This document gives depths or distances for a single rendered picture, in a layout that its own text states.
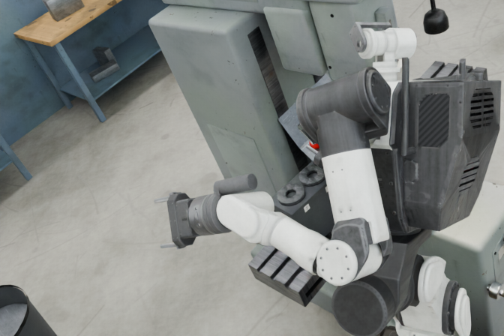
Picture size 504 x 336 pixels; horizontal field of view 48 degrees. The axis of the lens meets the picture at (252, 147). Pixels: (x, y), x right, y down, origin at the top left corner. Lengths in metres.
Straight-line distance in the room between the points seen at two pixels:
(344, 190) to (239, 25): 1.12
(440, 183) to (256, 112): 1.16
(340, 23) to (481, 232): 0.87
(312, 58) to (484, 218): 0.82
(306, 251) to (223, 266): 2.29
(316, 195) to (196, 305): 1.59
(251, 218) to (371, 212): 0.24
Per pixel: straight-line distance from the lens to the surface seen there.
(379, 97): 1.00
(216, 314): 3.14
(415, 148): 1.11
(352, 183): 0.99
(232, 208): 1.12
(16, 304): 3.16
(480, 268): 2.12
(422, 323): 1.60
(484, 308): 2.31
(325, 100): 1.01
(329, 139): 1.00
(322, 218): 1.85
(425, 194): 1.12
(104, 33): 6.08
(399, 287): 1.14
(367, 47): 1.20
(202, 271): 3.37
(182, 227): 1.26
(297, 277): 1.82
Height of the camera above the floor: 2.34
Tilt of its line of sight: 35 degrees down
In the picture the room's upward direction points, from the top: 23 degrees counter-clockwise
